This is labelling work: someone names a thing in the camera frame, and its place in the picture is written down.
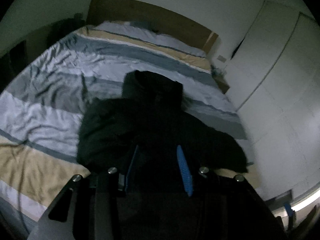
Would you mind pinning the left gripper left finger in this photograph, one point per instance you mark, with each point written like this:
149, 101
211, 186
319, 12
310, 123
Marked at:
99, 206

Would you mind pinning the wall switch plate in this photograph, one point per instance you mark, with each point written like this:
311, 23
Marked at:
221, 59

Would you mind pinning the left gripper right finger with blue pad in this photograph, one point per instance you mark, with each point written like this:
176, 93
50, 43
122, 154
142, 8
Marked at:
221, 207

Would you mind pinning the wooden nightstand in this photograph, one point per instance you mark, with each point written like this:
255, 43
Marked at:
218, 76

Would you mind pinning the large black puffer coat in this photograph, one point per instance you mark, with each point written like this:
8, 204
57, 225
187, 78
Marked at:
155, 162

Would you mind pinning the light blue pillow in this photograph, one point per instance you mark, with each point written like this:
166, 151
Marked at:
139, 31

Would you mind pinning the wooden headboard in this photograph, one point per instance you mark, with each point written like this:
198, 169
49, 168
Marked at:
161, 20

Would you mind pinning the striped blue beige duvet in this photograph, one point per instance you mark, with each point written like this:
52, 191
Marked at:
42, 108

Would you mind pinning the white wardrobe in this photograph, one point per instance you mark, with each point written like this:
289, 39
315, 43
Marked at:
274, 86

